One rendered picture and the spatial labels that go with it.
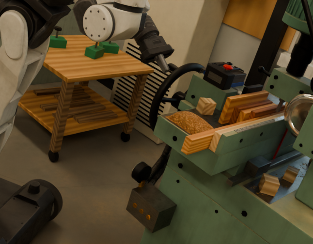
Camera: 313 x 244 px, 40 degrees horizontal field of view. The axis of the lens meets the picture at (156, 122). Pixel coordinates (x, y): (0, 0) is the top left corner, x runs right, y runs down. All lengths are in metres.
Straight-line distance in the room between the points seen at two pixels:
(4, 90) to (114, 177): 1.15
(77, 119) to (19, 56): 1.22
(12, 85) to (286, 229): 0.92
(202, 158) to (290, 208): 0.27
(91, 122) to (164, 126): 1.48
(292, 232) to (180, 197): 0.35
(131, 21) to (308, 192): 0.63
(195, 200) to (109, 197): 1.09
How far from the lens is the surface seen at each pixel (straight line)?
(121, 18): 0.94
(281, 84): 1.27
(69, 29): 3.34
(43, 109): 2.60
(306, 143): 1.07
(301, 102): 1.14
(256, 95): 1.31
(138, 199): 1.32
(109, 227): 2.13
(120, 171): 2.54
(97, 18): 0.95
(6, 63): 1.42
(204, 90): 1.33
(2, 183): 2.00
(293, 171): 1.29
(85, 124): 2.55
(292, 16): 1.21
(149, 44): 1.48
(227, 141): 1.04
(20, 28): 1.35
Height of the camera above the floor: 1.37
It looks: 25 degrees down
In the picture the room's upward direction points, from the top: 17 degrees clockwise
